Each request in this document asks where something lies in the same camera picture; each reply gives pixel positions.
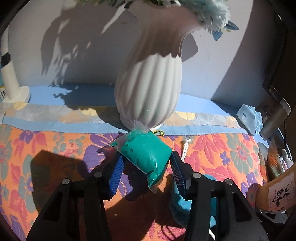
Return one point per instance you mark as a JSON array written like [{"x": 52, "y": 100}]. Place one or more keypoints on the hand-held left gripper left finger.
[{"x": 116, "y": 178}]

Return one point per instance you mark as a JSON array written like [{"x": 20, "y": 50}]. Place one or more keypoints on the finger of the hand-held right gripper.
[{"x": 272, "y": 217}]

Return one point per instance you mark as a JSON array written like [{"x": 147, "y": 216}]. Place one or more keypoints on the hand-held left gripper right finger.
[{"x": 178, "y": 173}]

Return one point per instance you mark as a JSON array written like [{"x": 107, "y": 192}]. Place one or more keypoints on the green clay packet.
[{"x": 145, "y": 150}]

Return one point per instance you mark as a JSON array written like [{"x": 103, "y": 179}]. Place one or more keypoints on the ribbed glass bowl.
[{"x": 274, "y": 160}]

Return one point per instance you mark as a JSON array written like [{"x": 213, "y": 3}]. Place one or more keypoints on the brown labelled bottle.
[{"x": 277, "y": 192}]

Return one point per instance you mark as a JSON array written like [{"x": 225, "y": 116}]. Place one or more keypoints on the floral tablecloth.
[{"x": 57, "y": 143}]

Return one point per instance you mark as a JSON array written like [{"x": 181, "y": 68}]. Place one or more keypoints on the white ribbed vase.
[{"x": 148, "y": 92}]

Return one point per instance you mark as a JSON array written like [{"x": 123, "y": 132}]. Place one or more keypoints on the blue tissue pack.
[{"x": 248, "y": 118}]

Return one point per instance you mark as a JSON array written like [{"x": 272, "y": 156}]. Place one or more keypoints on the grey metal stand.
[{"x": 275, "y": 118}]

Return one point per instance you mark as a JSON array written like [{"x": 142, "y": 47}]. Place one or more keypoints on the white lamp stand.
[{"x": 11, "y": 81}]

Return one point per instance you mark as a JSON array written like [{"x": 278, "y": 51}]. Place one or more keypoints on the black television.
[{"x": 275, "y": 58}]

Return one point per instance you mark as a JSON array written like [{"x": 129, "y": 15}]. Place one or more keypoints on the blue and white flower bouquet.
[{"x": 215, "y": 14}]

